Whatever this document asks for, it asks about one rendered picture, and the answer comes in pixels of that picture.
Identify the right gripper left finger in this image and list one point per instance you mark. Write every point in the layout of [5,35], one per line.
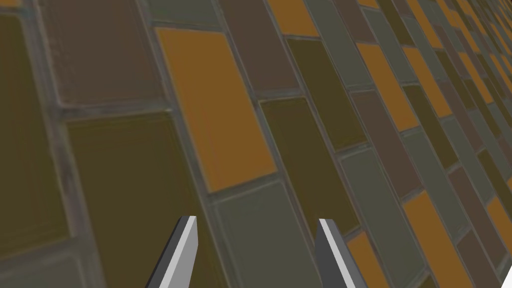
[180,260]

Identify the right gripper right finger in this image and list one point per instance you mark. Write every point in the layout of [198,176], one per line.
[338,262]

